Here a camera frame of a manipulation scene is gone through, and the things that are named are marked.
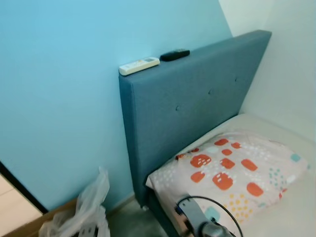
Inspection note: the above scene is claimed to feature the pink pillow with orange prints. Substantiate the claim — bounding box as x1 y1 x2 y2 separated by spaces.
146 131 312 228

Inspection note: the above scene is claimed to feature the large clear plastic bag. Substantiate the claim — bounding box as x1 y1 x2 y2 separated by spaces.
39 167 110 237

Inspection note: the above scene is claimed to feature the cream sheeted mattress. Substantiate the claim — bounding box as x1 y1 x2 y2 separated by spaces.
170 114 316 237

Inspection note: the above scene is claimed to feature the black remote control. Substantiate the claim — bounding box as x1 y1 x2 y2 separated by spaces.
159 49 190 62

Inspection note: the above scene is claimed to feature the white remote control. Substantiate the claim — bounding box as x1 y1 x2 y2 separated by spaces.
119 57 160 76

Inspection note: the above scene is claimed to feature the brown cardboard box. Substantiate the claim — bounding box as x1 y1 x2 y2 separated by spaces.
0 197 79 237

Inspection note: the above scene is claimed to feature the teal fabric bed frame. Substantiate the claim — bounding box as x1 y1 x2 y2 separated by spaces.
118 31 272 237

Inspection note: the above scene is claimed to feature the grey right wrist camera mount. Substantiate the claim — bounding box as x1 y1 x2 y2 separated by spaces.
178 198 207 233

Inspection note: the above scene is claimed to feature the black door frame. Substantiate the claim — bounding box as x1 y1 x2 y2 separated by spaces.
0 160 48 214

